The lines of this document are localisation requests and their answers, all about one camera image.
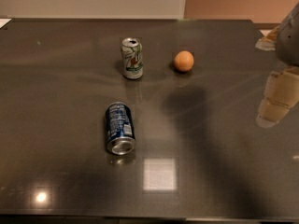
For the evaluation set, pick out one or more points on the orange fruit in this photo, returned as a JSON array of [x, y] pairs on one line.
[[184, 61]]

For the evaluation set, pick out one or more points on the blue pepsi can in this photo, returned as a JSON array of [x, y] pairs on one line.
[[120, 129]]

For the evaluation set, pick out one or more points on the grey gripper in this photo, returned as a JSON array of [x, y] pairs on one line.
[[290, 41]]

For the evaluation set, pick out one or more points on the white green 7up can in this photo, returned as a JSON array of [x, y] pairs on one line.
[[132, 57]]

